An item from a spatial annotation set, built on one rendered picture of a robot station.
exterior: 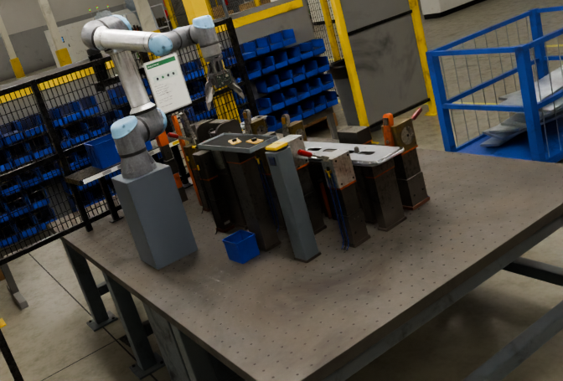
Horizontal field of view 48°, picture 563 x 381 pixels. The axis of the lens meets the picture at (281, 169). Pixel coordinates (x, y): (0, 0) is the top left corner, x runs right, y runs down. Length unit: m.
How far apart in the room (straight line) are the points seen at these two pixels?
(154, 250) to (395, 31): 4.08
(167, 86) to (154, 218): 1.23
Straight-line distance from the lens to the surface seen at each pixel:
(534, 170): 2.83
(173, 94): 3.77
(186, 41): 2.50
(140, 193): 2.68
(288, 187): 2.30
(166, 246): 2.76
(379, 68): 6.12
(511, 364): 2.55
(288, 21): 5.86
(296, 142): 2.51
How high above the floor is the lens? 1.73
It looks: 17 degrees down
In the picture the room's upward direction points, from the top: 16 degrees counter-clockwise
